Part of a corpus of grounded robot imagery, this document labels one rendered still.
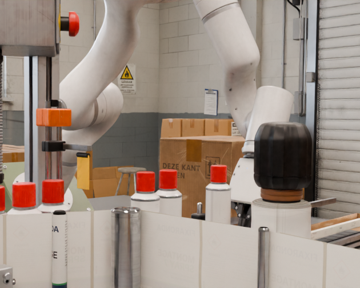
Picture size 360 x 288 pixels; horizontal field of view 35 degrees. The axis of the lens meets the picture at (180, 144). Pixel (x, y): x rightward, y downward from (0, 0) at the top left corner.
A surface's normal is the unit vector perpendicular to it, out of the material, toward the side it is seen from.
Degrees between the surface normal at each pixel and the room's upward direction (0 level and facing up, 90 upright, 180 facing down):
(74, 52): 90
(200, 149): 90
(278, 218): 91
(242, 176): 70
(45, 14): 90
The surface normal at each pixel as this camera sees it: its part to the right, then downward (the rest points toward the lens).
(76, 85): -0.33, -0.18
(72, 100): -0.18, -0.02
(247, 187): -0.63, -0.34
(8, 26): 0.20, 0.05
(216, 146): -0.60, 0.04
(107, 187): 0.58, -0.29
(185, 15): -0.76, 0.03
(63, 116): 0.73, 0.04
